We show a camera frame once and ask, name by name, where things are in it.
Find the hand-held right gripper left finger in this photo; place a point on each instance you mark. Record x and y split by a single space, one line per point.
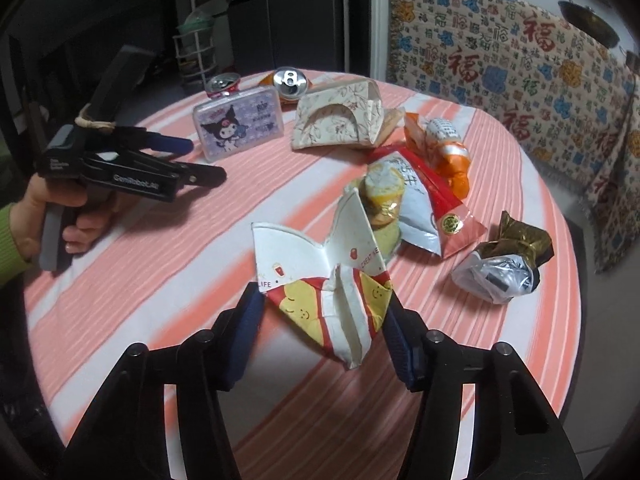
245 332

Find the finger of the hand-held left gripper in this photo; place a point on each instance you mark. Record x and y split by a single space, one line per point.
205 173
172 143

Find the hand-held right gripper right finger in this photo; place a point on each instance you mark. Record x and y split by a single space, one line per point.
400 347

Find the crushed white paper cup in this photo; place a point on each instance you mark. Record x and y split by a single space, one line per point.
300 255

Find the crushed orange can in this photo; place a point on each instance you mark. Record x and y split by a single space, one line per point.
290 82

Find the floral paper box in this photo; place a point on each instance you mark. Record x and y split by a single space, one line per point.
325 110

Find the orange snack wrapper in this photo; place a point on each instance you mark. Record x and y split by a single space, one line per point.
450 170

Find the person's left forearm green sleeve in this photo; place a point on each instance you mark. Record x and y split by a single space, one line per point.
12 240

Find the person's left hand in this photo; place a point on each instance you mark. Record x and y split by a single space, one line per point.
92 220

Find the Kuromi plastic case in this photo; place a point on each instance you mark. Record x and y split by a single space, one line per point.
235 125

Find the crushed pink can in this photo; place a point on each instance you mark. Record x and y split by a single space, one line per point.
222 85

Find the orange striped tablecloth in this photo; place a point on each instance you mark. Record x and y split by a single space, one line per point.
175 260

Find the gold and silver wrapper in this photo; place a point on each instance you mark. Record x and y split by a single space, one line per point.
495 275

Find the green bowl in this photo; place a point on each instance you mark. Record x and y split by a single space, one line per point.
197 22

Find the red and white snack bag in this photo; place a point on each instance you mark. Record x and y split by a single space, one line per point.
425 210

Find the yellow cake wrapper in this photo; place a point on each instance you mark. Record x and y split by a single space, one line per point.
382 195

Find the dark refrigerator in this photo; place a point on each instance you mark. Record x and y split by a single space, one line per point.
290 20

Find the printed blanket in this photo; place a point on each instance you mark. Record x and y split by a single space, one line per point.
500 35

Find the dark frying pan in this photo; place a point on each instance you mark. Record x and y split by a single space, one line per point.
590 20

